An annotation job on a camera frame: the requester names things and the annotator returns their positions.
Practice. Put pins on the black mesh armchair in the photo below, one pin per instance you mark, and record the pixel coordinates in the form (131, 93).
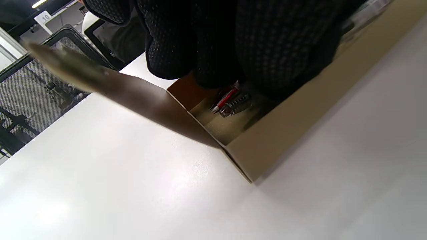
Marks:
(26, 93)

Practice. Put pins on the clear grey-grip gel pen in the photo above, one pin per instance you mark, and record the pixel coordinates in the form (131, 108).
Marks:
(235, 105)

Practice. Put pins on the kraft pull-out pencil case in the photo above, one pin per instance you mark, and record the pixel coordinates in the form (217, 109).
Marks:
(300, 126)

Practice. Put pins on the clear red-tipped pen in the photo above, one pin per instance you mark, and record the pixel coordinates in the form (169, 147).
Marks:
(227, 98)

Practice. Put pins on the person's left hand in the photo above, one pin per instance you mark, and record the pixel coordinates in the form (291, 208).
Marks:
(233, 43)

